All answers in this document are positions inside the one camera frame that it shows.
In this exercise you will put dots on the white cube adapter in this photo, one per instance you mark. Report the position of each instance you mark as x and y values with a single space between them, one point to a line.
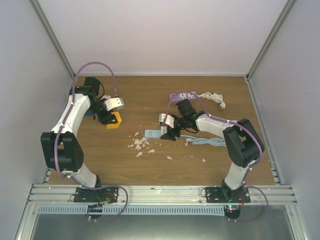
106 97

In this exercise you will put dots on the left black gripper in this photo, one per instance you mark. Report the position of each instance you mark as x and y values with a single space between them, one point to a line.
105 119

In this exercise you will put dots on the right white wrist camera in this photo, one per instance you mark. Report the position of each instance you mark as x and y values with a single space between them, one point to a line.
166 120

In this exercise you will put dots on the blue cube plug adapter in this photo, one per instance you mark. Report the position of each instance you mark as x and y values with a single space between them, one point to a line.
88 113

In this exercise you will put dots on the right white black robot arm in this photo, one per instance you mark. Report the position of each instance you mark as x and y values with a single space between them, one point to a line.
244 146

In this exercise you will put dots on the slotted grey cable duct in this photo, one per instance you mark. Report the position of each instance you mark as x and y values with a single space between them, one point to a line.
138 210

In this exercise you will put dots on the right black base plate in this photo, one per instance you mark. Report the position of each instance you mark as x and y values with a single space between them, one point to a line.
219 194

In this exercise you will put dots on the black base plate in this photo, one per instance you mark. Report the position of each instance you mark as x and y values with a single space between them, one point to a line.
219 194
103 196

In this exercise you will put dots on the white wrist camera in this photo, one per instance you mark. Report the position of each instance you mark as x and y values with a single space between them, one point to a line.
114 104
166 120

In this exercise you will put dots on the yellow plug adapter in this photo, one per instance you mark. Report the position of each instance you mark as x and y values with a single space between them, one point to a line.
115 124

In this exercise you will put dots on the aluminium front rail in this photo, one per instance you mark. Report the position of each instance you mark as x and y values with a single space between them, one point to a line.
165 195

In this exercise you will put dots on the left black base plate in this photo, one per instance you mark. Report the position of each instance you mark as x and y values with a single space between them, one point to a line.
103 196

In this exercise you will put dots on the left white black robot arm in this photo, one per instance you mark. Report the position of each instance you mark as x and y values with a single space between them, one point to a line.
61 149

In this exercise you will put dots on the white plastic debris pile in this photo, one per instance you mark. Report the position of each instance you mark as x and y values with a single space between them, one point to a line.
140 145

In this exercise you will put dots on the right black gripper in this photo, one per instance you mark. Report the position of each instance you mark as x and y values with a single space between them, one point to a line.
169 135

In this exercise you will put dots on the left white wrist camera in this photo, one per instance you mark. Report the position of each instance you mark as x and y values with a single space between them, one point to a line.
114 104

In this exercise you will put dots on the white usb charger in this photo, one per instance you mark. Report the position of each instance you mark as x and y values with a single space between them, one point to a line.
163 130

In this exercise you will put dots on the purple power strip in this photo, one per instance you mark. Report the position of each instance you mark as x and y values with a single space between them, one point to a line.
174 97

